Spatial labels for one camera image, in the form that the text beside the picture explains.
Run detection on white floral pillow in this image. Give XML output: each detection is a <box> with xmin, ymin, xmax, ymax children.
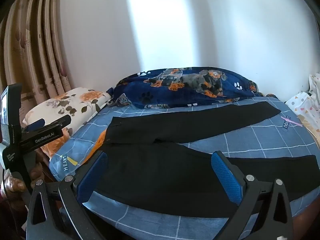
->
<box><xmin>22</xmin><ymin>87</ymin><xmax>112</xmax><ymax>159</ymax></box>

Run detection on beige patterned curtain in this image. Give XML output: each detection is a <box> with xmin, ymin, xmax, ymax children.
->
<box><xmin>1</xmin><ymin>0</ymin><xmax>71</xmax><ymax>126</ymax></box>

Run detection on person's left hand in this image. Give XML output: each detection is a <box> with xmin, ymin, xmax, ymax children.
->
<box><xmin>1</xmin><ymin>163</ymin><xmax>44</xmax><ymax>211</ymax></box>

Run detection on blue grid bed sheet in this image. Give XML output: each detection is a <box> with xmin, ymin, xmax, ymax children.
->
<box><xmin>48</xmin><ymin>96</ymin><xmax>320</xmax><ymax>240</ymax></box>

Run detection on blue dog print blanket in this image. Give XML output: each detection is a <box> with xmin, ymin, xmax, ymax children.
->
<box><xmin>108</xmin><ymin>66</ymin><xmax>261</xmax><ymax>109</ymax></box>

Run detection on black pants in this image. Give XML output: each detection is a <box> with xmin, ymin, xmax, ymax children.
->
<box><xmin>93</xmin><ymin>101</ymin><xmax>320</xmax><ymax>218</ymax></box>

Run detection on white patterned cloth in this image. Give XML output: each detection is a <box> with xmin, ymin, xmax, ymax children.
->
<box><xmin>286</xmin><ymin>73</ymin><xmax>320</xmax><ymax>147</ymax></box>

